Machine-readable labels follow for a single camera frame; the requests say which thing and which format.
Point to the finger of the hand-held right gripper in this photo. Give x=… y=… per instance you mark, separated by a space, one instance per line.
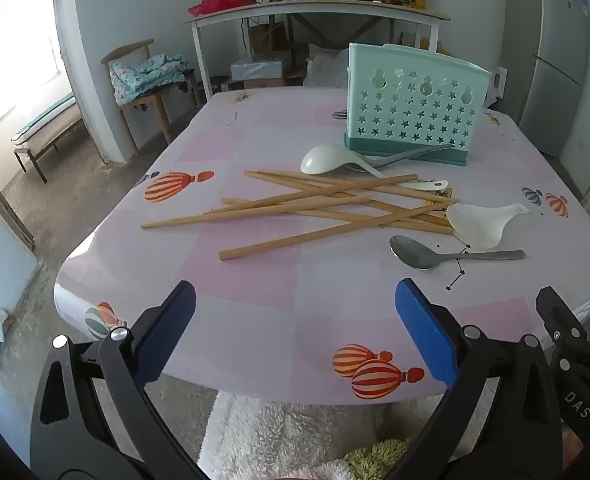
x=557 y=315

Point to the red bag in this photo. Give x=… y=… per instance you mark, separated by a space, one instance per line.
x=220 y=1

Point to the pile of wooden chopsticks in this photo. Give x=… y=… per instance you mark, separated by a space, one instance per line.
x=295 y=205

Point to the brown cardboard box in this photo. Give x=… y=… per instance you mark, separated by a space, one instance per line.
x=267 y=37

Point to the white side table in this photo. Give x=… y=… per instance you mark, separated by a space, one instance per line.
x=325 y=7

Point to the grey refrigerator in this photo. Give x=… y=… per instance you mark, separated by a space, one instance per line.
x=555 y=35

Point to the cushioned bench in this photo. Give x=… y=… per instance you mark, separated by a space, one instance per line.
x=45 y=120

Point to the small white spoon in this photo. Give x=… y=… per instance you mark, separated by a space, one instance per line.
x=425 y=185

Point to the white plastic bag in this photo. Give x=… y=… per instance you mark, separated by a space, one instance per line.
x=325 y=67

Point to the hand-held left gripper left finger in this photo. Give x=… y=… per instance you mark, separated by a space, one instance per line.
x=175 y=320

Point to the wooden chair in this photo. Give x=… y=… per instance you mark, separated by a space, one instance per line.
x=130 y=50

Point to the floral cloth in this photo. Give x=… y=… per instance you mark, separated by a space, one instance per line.
x=145 y=75

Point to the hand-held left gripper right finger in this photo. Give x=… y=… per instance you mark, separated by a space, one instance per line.
x=425 y=330

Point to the mint green plastic utensil holder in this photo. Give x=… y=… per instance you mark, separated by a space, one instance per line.
x=415 y=110

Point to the steel spoon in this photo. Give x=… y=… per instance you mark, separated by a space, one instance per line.
x=415 y=252

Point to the slim steel utensil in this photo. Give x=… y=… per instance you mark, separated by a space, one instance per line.
x=415 y=154

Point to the white flat box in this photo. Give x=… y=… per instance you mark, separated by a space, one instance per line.
x=260 y=67

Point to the person's fluffy white clothing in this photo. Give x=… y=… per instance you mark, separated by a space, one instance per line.
x=285 y=435

